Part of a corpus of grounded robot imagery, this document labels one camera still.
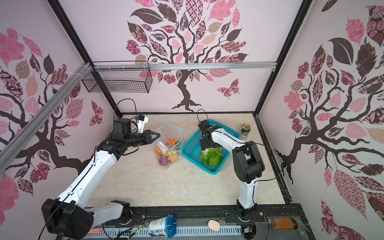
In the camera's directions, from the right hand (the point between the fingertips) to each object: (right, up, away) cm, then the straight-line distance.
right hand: (212, 143), depth 94 cm
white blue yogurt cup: (-24, -33, -31) cm, 51 cm away
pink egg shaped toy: (-2, -37, -24) cm, 44 cm away
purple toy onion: (-30, -10, -7) cm, 32 cm away
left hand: (-29, +5, -19) cm, 35 cm away
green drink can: (+23, +9, +3) cm, 24 cm away
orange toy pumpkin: (-33, -4, -6) cm, 34 cm away
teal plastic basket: (-13, -5, +3) cm, 14 cm away
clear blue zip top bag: (-26, -1, -14) cm, 29 cm away
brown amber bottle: (+32, -36, -25) cm, 54 cm away
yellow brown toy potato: (-24, -8, -9) cm, 27 cm away
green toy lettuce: (-1, -7, -9) cm, 11 cm away
